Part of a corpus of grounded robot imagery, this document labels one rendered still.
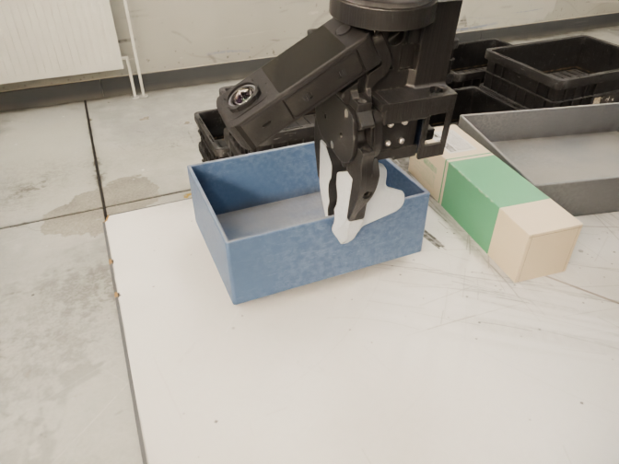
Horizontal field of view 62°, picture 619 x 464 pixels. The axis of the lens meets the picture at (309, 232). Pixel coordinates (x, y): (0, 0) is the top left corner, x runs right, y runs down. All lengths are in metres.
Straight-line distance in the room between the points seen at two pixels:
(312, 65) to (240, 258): 0.17
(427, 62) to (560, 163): 0.43
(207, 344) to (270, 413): 0.09
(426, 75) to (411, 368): 0.23
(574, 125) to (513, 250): 0.38
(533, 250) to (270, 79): 0.31
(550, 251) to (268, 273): 0.28
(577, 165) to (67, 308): 1.35
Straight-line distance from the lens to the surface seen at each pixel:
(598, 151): 0.85
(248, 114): 0.35
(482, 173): 0.60
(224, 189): 0.57
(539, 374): 0.48
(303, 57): 0.37
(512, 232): 0.54
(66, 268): 1.79
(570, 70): 1.94
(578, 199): 0.67
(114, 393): 1.38
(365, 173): 0.37
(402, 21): 0.35
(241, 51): 3.15
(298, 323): 0.47
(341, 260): 0.48
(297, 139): 1.08
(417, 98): 0.38
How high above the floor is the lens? 1.04
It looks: 36 degrees down
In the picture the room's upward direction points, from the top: straight up
